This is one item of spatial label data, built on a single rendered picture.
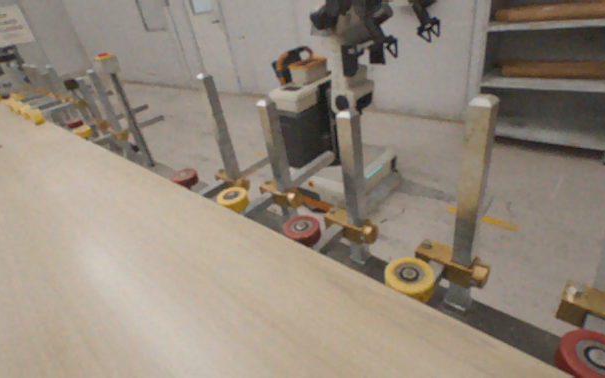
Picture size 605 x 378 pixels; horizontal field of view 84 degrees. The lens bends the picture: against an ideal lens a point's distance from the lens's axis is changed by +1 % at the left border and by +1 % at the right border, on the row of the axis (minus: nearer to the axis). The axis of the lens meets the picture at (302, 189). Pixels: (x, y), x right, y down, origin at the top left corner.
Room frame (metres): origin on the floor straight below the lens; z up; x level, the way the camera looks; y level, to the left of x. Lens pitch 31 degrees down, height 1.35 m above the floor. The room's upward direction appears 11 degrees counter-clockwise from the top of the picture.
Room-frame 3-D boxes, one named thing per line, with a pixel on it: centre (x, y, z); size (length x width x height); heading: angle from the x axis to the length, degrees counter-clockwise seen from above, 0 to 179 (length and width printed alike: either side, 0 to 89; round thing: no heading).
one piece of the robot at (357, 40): (1.89, -0.45, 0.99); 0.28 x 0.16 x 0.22; 132
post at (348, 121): (0.65, -0.12, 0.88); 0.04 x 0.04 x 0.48; 42
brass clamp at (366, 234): (0.67, -0.10, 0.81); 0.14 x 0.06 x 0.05; 42
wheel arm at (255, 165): (1.08, 0.21, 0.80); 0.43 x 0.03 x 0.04; 132
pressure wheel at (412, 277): (0.39, -0.15, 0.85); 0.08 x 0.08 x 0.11
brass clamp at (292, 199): (0.85, 0.07, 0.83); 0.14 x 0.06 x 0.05; 42
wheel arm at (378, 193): (0.71, -0.13, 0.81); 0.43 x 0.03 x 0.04; 132
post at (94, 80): (1.76, 0.89, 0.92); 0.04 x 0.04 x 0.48; 42
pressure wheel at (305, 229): (0.58, 0.02, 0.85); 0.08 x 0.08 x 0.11
